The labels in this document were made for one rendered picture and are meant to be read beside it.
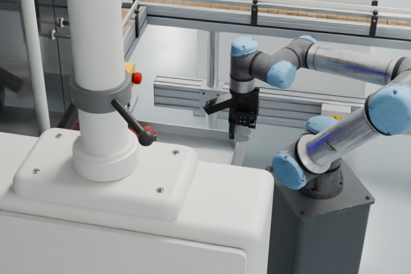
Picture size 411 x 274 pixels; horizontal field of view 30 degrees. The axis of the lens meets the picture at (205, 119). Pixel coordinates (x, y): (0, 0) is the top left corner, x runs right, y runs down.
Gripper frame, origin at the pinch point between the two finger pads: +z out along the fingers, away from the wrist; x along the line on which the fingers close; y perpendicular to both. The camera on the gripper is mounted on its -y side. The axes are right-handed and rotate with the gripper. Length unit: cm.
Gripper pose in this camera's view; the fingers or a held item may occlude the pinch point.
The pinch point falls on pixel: (232, 142)
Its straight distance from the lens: 233.1
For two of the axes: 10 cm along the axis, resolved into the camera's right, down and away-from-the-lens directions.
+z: -0.2, 8.2, 5.7
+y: 9.8, 1.2, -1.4
